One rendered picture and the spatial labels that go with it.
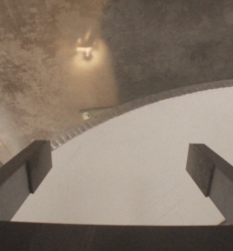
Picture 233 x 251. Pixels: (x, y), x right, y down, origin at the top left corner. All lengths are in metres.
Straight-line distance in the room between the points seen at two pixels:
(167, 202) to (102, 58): 0.53
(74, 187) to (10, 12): 0.61
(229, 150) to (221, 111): 0.10
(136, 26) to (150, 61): 0.12
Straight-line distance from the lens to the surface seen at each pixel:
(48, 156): 0.17
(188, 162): 0.17
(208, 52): 0.68
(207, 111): 0.39
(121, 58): 0.66
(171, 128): 0.35
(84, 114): 0.77
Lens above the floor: 0.62
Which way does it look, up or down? 51 degrees down
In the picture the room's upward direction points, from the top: 169 degrees counter-clockwise
